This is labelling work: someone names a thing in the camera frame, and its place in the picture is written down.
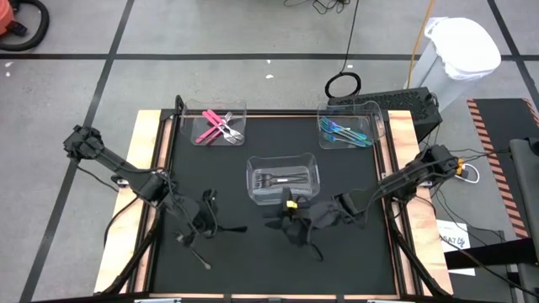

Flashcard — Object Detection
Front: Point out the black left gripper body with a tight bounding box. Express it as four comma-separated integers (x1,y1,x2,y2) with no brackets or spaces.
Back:
176,189,221,247

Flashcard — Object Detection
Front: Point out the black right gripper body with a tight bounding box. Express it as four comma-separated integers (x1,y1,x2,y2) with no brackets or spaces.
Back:
289,199,343,247

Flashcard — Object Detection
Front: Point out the clear plastic bin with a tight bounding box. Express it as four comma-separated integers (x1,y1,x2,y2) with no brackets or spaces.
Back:
246,152,321,206
316,99,385,151
180,98,248,147

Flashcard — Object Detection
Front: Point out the long silver fork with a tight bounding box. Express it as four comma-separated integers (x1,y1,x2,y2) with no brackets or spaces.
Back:
254,177,309,184

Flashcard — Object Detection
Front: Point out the iridescent rainbow fork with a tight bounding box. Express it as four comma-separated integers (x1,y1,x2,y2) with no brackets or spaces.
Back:
318,121,374,146
320,117,368,141
322,119,351,132
323,133,368,148

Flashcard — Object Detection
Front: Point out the pink-handled silver fork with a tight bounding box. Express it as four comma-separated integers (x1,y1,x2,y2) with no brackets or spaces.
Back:
195,111,234,145
206,108,242,146
200,109,245,141

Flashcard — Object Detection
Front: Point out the black table mat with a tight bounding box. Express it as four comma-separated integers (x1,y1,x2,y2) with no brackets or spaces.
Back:
151,115,399,295

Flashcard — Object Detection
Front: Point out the white paper sheet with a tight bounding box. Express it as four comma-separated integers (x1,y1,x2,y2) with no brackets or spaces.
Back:
435,218,478,278

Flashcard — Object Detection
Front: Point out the hazard-striped floor mat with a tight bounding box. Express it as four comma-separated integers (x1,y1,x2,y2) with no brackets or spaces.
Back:
466,97,539,240

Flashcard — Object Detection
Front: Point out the white-bagged trash can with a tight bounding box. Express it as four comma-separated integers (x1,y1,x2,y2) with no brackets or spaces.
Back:
406,15,503,111

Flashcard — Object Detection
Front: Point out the orange shop vacuum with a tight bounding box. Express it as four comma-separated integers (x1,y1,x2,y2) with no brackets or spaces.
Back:
0,0,27,38

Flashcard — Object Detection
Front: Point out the black sleeved cable bundle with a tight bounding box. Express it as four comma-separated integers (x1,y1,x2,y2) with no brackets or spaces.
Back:
100,205,164,295
383,201,450,298

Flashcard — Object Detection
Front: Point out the black aluminium rig frame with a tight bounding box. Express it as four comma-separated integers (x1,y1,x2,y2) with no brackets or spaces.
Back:
99,94,455,303

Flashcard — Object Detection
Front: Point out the white cable loop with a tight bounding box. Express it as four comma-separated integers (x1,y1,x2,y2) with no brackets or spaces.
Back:
459,162,482,185

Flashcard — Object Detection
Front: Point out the black hanging cable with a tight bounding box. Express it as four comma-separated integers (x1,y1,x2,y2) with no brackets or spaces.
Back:
323,0,362,100

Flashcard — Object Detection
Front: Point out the black floor cable tangle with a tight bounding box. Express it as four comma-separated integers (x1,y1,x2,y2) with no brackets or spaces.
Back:
282,0,351,16

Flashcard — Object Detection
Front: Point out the yellow hanging cable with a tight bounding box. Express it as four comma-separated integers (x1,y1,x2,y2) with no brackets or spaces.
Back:
405,0,435,89

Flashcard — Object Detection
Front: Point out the black vacuum hose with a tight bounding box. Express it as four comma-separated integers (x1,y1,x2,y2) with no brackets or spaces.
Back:
0,0,51,53

